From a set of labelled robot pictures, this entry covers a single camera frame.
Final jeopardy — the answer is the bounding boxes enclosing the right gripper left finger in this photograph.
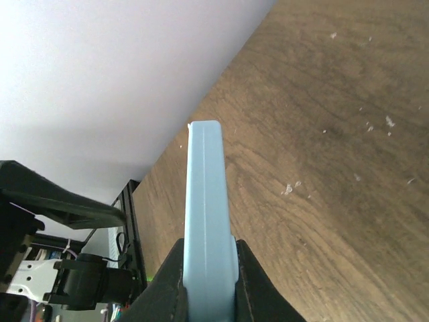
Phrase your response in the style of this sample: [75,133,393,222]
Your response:
[119,238,188,322]

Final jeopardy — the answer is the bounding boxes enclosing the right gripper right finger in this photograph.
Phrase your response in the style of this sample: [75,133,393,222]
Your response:
[235,239,306,322]

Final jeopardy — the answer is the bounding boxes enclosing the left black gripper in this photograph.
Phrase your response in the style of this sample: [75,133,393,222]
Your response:
[1,160,126,293]

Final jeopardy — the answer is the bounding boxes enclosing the phone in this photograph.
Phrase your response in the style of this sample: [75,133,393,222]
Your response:
[182,120,239,321]

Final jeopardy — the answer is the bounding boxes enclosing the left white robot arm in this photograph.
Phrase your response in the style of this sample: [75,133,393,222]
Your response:
[1,160,147,321]

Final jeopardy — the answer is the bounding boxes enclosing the black aluminium frame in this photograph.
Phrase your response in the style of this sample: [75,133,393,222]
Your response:
[82,180,147,293]

